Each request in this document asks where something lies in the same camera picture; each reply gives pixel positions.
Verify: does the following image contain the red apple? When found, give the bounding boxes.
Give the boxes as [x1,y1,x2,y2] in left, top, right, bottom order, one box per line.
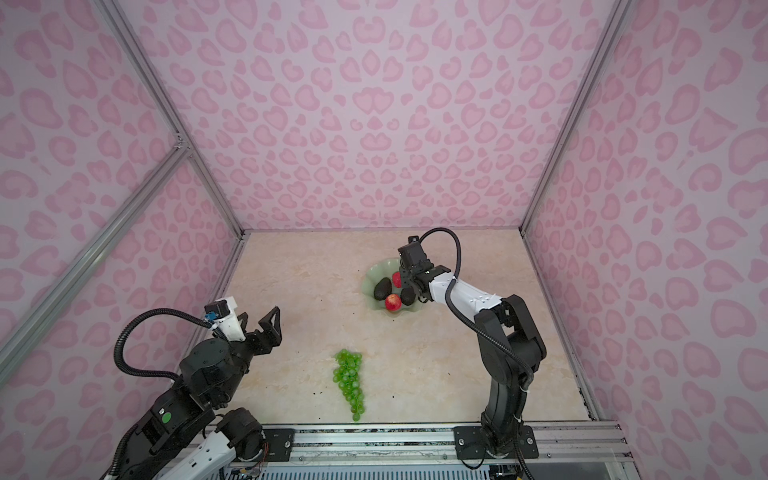
[384,293,403,312]
[391,271,402,289]

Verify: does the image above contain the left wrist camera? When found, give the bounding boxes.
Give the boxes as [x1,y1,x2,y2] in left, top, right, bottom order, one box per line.
[203,296,245,342]

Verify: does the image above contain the dark avocado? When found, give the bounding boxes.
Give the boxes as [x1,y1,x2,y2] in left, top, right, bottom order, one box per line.
[400,286,417,306]
[373,277,393,301]

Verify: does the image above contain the green grape bunch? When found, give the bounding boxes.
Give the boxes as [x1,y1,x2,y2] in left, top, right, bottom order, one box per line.
[332,349,365,422]

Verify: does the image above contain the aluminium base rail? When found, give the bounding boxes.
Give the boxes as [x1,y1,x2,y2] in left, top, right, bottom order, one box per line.
[110,421,638,480]

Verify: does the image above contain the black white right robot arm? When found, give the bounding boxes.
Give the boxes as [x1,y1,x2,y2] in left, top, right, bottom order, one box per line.
[398,236,547,460]

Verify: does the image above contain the light green scalloped fruit bowl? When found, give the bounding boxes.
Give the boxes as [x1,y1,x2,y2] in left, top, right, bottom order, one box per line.
[361,258,423,317]

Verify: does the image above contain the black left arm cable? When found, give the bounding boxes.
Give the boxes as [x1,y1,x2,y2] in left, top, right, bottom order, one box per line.
[113,307,212,382]

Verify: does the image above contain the aluminium frame diagonal bar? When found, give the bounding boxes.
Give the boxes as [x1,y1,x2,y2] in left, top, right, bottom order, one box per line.
[1,141,189,385]

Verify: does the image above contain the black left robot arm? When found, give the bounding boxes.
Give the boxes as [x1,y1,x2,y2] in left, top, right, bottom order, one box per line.
[104,301,282,479]

